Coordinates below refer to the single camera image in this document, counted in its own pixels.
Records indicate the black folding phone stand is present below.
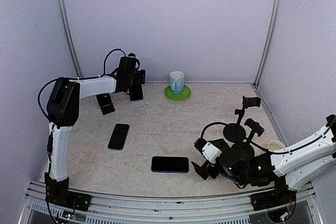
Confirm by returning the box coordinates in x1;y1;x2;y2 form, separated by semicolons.
100;103;115;115

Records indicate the left aluminium corner post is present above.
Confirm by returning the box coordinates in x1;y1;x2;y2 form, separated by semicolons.
57;0;83;78

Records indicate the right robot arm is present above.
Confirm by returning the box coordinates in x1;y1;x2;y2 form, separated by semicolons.
193;114;335;205

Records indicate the cream ceramic mug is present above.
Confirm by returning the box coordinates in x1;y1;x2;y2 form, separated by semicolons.
267;140;286;152

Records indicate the right aluminium corner post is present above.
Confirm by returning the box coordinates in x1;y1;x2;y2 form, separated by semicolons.
254;0;281;89

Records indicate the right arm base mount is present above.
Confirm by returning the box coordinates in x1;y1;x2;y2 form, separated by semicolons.
250;176;296;211

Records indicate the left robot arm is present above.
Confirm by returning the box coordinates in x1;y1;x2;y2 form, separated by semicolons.
42;53;145;183

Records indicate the green saucer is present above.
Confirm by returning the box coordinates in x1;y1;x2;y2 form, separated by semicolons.
164;85;191;101

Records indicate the teal phone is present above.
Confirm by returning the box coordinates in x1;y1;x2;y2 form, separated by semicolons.
108;123;130;151

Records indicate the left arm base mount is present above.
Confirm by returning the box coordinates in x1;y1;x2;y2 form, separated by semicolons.
45;173;92;212

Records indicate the front aluminium rail frame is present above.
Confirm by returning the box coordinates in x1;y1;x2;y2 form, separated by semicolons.
14;181;326;223

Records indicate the centre bottom blue phone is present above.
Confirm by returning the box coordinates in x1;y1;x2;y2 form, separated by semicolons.
151;156;189;173

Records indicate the black pole stand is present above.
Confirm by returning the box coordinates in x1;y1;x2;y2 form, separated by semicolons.
223;96;261;143
232;118;265;157

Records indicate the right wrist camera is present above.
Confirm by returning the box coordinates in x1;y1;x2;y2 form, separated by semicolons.
194;138;212;156

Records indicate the aluminium corner post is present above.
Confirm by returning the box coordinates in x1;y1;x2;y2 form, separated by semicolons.
57;0;83;78
254;0;281;89

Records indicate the light blue mug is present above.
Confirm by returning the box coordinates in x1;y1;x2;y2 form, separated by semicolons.
169;71;185;94

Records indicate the black phone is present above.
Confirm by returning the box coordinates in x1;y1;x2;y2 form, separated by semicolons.
129;84;143;102
96;93;112;107

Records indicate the white folding phone stand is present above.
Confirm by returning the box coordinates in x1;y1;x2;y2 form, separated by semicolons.
131;100;144;108

